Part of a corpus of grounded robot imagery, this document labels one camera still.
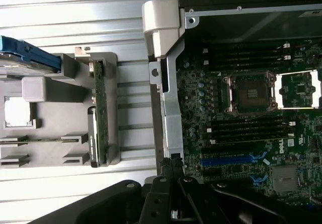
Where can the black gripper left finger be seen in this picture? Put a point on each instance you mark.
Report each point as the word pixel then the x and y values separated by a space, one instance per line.
pixel 153 201

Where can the silver chipset heatsink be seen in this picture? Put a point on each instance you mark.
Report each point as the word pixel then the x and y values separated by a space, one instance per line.
pixel 285 176

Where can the green RAM stick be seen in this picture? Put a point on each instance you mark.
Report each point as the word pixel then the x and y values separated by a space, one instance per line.
pixel 37 140

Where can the hard disk in blue caddy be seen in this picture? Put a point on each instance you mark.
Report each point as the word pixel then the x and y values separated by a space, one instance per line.
pixel 32 55

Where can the black RAM slot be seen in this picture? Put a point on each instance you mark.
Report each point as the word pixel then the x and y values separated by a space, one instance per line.
pixel 246 60
pixel 249 139
pixel 249 133
pixel 246 66
pixel 249 126
pixel 249 119
pixel 246 54
pixel 246 48

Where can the blue expansion slot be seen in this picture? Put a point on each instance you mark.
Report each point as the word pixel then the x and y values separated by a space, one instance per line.
pixel 226 161

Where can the silver socket cover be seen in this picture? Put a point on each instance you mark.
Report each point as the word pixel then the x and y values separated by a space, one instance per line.
pixel 315 88

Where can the beige case corner fixture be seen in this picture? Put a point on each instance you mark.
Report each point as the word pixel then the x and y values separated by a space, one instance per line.
pixel 161 20

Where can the black open PC case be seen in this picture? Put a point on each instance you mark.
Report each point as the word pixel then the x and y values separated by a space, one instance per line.
pixel 173 103

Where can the CPU socket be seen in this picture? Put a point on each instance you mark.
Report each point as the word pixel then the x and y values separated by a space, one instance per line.
pixel 251 93

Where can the grey plastic parts rack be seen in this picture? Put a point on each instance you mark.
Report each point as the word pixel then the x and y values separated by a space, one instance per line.
pixel 63 123

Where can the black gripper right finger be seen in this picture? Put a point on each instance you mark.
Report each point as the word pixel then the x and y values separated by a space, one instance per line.
pixel 193 204

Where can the green Dell motherboard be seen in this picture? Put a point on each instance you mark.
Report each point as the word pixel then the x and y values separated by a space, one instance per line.
pixel 307 133

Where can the short black expansion slot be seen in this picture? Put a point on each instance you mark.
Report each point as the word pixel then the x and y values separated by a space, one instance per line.
pixel 211 172

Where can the silver CPU chip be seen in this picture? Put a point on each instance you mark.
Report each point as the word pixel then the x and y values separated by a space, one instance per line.
pixel 17 110

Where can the long black expansion slot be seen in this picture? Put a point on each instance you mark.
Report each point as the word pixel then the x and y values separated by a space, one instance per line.
pixel 226 151

